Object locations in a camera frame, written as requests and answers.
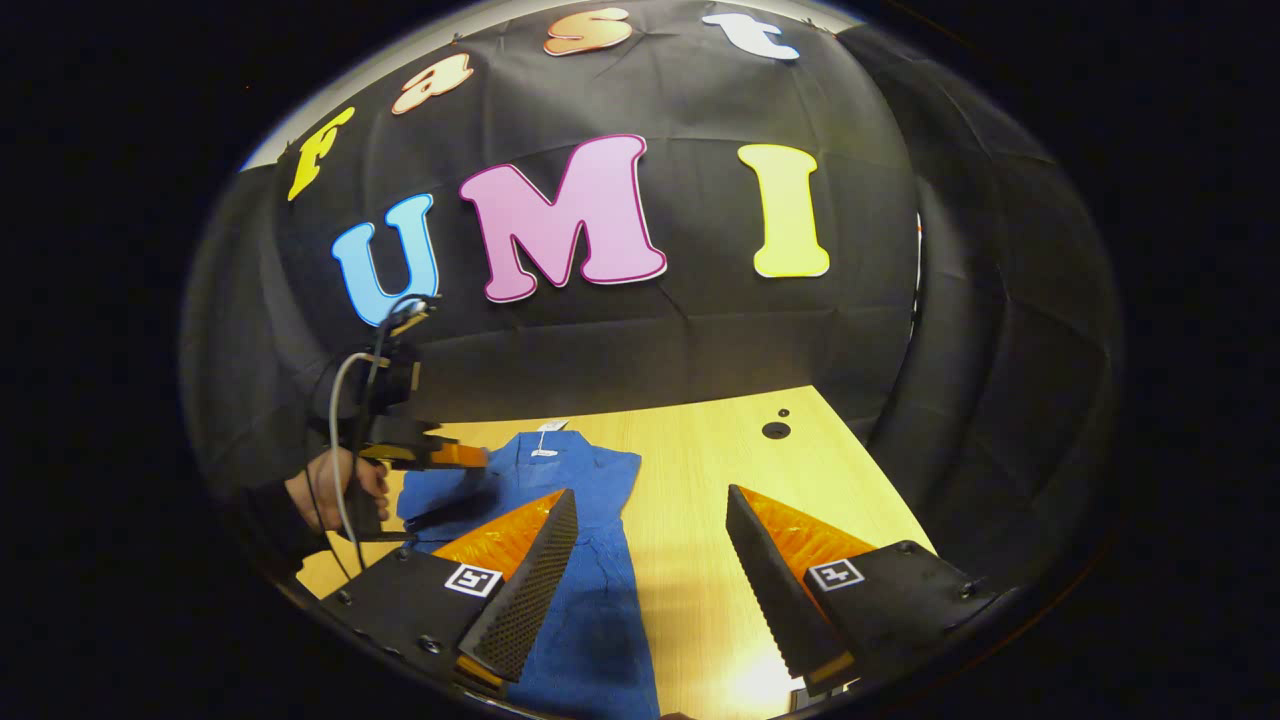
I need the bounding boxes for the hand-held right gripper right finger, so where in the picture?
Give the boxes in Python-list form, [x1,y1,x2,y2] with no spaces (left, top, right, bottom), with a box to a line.
[726,484,1001,698]

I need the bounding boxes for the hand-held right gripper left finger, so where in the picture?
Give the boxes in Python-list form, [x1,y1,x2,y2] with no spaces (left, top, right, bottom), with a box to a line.
[320,488,579,696]

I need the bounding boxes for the blue button shirt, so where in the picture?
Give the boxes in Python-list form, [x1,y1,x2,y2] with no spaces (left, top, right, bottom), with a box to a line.
[397,430,661,720]

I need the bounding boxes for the black backdrop cloth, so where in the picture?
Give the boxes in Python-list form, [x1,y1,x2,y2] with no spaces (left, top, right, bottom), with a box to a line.
[180,0,1126,601]

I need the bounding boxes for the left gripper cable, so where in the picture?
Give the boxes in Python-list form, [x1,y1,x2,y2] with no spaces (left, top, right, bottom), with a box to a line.
[328,350,386,576]

